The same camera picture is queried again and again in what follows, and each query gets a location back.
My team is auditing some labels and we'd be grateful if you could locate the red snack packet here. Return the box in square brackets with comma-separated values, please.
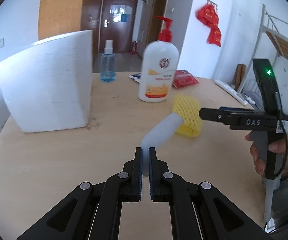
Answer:
[173, 70, 199, 88]

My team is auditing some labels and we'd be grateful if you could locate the white lotion pump bottle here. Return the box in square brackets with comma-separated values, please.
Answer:
[138, 16, 179, 103]

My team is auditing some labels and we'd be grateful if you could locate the white remote control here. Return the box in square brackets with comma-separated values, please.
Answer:
[214, 80, 248, 106]

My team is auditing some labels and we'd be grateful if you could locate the red wall decoration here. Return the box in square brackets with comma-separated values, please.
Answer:
[195, 0, 221, 47]

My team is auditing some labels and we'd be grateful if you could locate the blue spray bottle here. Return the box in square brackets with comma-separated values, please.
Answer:
[100, 40, 116, 83]

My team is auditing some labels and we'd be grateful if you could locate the white foam box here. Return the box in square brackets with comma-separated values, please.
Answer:
[0, 30, 93, 133]

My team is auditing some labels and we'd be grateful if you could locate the yellow foam net sleeve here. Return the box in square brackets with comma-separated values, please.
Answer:
[172, 94, 202, 138]

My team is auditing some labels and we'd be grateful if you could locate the wooden wardrobe panel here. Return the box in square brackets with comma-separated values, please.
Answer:
[38, 0, 83, 40]

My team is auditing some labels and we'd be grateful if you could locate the metal bunk bed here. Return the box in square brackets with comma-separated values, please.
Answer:
[251, 4, 288, 92]

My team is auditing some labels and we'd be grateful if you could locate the right hand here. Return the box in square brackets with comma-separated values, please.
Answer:
[245, 132, 288, 178]

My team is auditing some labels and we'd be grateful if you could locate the red fire extinguisher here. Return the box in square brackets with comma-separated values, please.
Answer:
[130, 41, 137, 55]

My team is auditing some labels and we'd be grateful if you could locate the dark brown door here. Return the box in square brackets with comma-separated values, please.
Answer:
[100, 0, 138, 53]

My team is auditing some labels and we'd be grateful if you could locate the white foam strip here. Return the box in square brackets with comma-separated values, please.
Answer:
[141, 112, 184, 177]

